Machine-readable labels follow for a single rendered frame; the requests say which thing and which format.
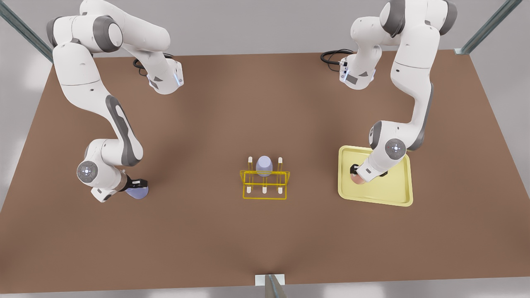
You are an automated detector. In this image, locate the lavender cup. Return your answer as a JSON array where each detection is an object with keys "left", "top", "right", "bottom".
[
  {"left": 256, "top": 156, "right": 273, "bottom": 178},
  {"left": 125, "top": 186, "right": 149, "bottom": 200}
]

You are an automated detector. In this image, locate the pale yellow tray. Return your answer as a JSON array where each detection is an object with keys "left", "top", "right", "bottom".
[{"left": 338, "top": 145, "right": 414, "bottom": 207}]

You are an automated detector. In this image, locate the yellow wire cup rack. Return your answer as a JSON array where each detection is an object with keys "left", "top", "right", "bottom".
[{"left": 240, "top": 156, "right": 291, "bottom": 200}]

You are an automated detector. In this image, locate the black cable loop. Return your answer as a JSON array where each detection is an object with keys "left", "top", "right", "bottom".
[
  {"left": 133, "top": 53, "right": 174, "bottom": 77},
  {"left": 320, "top": 49, "right": 355, "bottom": 66}
]

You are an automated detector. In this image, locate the silver frame post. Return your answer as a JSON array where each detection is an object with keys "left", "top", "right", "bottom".
[
  {"left": 0, "top": 2, "right": 54, "bottom": 62},
  {"left": 255, "top": 274, "right": 286, "bottom": 298},
  {"left": 454, "top": 0, "right": 523, "bottom": 55}
]

